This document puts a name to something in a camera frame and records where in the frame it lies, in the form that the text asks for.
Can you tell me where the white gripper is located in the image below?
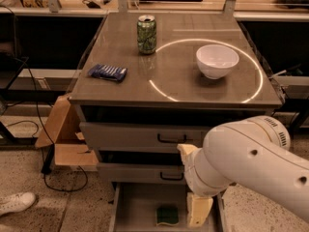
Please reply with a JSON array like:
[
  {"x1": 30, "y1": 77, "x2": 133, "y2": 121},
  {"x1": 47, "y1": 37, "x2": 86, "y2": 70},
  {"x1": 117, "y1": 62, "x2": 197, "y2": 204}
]
[{"x1": 177, "y1": 144, "x2": 232, "y2": 228}]

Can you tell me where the cardboard box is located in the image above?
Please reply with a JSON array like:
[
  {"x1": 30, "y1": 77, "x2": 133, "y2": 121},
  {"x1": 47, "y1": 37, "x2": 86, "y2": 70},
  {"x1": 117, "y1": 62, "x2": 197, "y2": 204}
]
[{"x1": 35, "y1": 95, "x2": 98, "y2": 174}]

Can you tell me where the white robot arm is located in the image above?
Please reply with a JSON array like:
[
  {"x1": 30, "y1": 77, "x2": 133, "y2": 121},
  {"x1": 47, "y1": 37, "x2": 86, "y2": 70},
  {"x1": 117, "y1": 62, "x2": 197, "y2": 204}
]
[{"x1": 178, "y1": 116, "x2": 309, "y2": 227}]

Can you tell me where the white shoe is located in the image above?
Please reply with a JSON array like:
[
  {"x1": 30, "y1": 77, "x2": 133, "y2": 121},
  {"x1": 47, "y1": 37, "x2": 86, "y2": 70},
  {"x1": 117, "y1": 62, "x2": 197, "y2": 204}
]
[{"x1": 0, "y1": 192, "x2": 36, "y2": 216}]

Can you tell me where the green yellow sponge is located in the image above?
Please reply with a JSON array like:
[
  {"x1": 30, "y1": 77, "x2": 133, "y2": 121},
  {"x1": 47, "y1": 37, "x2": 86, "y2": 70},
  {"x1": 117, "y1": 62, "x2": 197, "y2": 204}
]
[{"x1": 156, "y1": 206, "x2": 179, "y2": 226}]

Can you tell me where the grey drawer cabinet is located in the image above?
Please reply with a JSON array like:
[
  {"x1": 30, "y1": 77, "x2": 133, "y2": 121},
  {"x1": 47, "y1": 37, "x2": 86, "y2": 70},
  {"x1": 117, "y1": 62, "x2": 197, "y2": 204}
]
[{"x1": 68, "y1": 11, "x2": 284, "y2": 232}]

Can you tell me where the blue snack packet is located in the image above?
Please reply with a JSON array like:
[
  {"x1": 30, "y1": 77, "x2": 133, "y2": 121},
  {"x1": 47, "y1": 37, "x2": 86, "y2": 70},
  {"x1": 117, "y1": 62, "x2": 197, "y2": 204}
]
[{"x1": 88, "y1": 64, "x2": 127, "y2": 82}]

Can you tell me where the middle grey drawer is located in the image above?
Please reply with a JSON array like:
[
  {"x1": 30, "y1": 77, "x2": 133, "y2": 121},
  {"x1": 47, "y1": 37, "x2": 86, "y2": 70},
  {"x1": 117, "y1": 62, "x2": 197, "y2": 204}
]
[{"x1": 97, "y1": 162, "x2": 185, "y2": 185}]

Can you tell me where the top grey drawer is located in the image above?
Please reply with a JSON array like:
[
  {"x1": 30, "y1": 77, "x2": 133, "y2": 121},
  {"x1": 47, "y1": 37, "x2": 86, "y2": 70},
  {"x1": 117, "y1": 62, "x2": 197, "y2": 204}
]
[{"x1": 80, "y1": 122, "x2": 210, "y2": 154}]

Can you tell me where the grey drawer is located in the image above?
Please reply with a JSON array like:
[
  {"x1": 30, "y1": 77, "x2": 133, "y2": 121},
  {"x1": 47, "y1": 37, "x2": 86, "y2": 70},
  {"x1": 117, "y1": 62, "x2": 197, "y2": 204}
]
[
  {"x1": 108, "y1": 183, "x2": 228, "y2": 232},
  {"x1": 80, "y1": 122, "x2": 210, "y2": 154},
  {"x1": 97, "y1": 162, "x2": 185, "y2": 185}
]

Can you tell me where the black floor cable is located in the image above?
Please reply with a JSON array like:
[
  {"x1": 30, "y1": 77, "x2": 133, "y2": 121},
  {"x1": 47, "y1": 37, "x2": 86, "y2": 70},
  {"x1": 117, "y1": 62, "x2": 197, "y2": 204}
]
[{"x1": 0, "y1": 3, "x2": 89, "y2": 193}]

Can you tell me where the bottom grey drawer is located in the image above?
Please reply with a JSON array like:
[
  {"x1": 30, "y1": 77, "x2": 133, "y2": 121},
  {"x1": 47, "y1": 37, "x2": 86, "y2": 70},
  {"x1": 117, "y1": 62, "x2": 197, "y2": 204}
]
[{"x1": 108, "y1": 183, "x2": 228, "y2": 232}]

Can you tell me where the green soda can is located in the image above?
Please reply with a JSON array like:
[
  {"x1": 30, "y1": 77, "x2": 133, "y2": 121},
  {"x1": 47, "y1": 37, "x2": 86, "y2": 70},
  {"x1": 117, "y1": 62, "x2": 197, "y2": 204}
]
[{"x1": 137, "y1": 14, "x2": 156, "y2": 54}]

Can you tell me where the white bowl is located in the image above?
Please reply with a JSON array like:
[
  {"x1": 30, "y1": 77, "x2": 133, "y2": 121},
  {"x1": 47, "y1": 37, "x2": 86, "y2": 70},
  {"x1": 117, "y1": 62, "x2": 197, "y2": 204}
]
[{"x1": 196, "y1": 44, "x2": 239, "y2": 79}]

